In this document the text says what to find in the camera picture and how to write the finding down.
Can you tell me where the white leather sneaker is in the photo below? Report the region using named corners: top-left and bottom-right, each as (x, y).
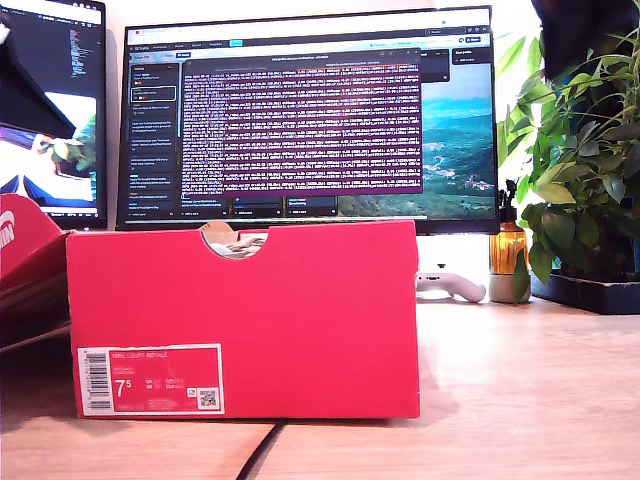
top-left (212, 235), bottom-right (267, 260)

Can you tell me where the red cardboard shoebox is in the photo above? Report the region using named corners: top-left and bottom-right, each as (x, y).
top-left (65, 220), bottom-right (421, 420)

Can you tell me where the red shoebox lid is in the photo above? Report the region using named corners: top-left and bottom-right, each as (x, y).
top-left (0, 193), bottom-right (71, 351)

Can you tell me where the small black computer monitor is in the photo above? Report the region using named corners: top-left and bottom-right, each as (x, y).
top-left (0, 0), bottom-right (109, 231)

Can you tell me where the tan cardboard insert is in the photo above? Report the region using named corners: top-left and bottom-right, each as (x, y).
top-left (199, 222), bottom-right (239, 246)

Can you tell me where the large black computer monitor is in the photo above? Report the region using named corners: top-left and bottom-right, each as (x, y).
top-left (115, 4), bottom-right (502, 236)

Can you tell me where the white game controller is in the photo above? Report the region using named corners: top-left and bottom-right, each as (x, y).
top-left (415, 262), bottom-right (488, 304)

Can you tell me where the amber pump bottle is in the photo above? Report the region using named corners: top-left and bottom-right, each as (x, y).
top-left (491, 178), bottom-right (529, 275)

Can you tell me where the small white pot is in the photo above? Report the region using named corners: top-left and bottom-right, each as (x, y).
top-left (489, 272), bottom-right (532, 304)

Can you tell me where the green leafy houseplant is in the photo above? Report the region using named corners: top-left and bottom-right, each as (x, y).
top-left (497, 19), bottom-right (640, 304)

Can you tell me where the black plant tray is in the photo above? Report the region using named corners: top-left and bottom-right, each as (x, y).
top-left (531, 271), bottom-right (640, 316)

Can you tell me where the black cable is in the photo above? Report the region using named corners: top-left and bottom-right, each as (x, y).
top-left (235, 422), bottom-right (287, 480)

